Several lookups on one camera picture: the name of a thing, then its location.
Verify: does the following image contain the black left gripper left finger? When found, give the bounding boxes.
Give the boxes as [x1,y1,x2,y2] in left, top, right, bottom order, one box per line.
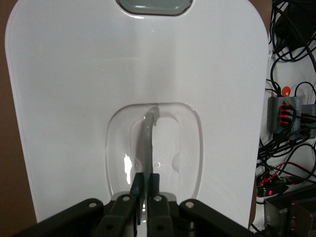
[14,172,146,237]

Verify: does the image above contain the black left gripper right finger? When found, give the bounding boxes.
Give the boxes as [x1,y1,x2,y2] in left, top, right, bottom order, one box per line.
[147,173,257,237]

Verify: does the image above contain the white plastic cutting board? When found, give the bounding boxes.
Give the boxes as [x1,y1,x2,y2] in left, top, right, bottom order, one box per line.
[5,0,269,229]

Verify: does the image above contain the grey power supply box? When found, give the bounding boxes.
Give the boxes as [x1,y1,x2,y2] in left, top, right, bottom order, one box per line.
[263,197,293,237]

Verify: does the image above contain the circuit board red LED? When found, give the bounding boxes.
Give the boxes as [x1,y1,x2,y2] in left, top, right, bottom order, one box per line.
[256,177,297,198]

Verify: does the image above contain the grey USB hub orange ports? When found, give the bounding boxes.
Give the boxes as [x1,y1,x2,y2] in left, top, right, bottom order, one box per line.
[300,103,316,139]
[268,95,306,135]

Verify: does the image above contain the black power adapter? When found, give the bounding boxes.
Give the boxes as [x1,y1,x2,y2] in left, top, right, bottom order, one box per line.
[274,0,316,50]

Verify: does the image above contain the black cable tangle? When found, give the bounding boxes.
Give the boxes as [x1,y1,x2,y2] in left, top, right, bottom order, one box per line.
[255,0,316,237]

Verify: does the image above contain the red cable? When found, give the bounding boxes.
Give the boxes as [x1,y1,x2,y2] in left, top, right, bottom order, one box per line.
[256,161,316,185]

